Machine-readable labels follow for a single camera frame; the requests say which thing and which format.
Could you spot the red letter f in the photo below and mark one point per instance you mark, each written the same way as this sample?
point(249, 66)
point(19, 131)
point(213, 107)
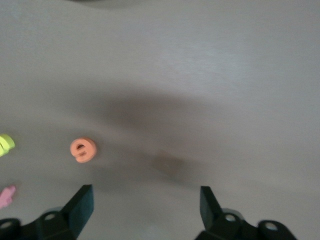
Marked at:
point(7, 196)

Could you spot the yellow letter s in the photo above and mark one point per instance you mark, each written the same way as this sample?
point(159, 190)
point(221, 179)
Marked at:
point(5, 145)

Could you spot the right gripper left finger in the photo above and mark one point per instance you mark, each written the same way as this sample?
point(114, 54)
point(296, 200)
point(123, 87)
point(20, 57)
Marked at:
point(75, 215)

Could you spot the orange letter e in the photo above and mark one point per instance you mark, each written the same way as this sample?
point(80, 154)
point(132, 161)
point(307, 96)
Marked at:
point(83, 156)

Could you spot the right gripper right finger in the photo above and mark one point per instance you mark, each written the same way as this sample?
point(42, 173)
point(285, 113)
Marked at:
point(215, 217)

